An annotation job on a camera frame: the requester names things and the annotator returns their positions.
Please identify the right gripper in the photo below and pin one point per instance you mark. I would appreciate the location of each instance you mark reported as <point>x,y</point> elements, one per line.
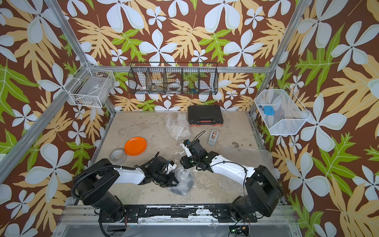
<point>185,162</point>

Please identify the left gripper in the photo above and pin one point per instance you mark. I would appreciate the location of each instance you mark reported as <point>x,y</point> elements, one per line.
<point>170,181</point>

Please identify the orange plate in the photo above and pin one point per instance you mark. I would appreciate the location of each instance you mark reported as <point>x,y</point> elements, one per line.
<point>135,146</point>

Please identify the clear bubble wrap sheet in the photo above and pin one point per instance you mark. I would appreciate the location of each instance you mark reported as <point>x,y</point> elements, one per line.
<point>178,127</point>

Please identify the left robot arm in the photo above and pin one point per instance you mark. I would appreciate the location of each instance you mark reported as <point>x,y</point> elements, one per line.
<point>93,184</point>

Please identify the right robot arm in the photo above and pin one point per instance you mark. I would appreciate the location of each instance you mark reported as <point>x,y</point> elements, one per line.
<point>262,191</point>

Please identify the white tape dispenser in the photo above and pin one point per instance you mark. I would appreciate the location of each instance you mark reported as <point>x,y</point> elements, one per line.
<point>214,134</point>

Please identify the black plastic case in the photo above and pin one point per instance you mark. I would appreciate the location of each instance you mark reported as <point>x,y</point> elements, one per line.
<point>205,115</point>

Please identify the blue object in basket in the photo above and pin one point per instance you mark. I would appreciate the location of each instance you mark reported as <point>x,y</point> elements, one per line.
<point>268,110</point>

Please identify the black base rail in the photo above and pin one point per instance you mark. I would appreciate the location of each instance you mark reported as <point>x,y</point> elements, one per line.
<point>197,213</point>

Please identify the black wire basket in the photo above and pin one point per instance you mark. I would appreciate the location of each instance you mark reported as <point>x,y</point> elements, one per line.
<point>173,78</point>

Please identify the white wire basket right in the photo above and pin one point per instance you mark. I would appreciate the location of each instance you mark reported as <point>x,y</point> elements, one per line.
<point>290,113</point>

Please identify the white wire basket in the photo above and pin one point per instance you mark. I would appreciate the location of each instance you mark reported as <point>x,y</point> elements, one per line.
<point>290,113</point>
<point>90,86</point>

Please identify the white wire basket left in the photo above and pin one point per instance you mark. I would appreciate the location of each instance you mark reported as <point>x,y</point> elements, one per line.
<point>90,86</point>

